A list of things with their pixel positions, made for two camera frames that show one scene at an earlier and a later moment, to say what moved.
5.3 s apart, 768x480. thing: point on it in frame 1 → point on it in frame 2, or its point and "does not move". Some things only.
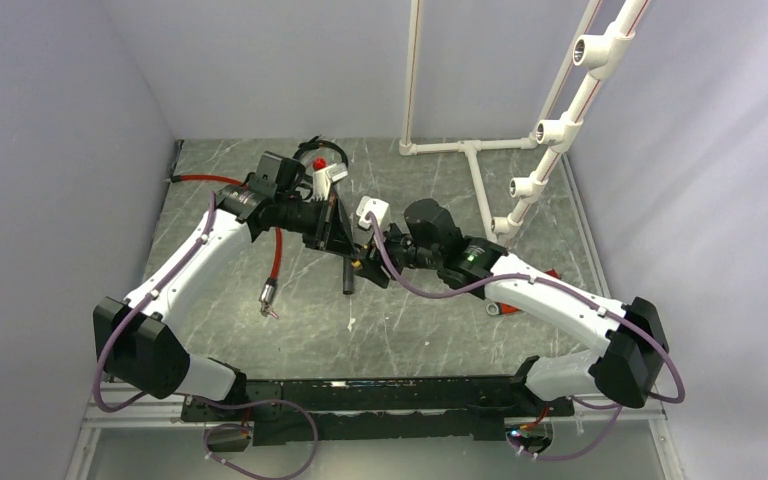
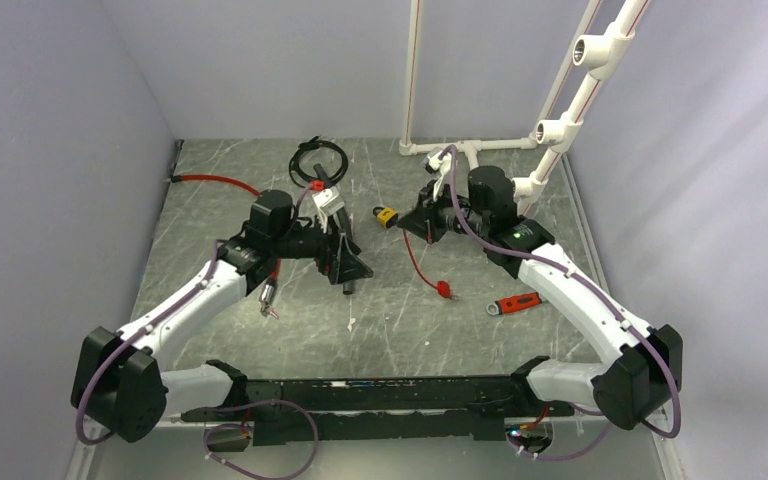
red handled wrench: x=502 y=308 does not move
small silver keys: x=266 y=310 does not move
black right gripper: x=372 y=268 → x=424 y=219
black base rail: x=363 y=410 does not move
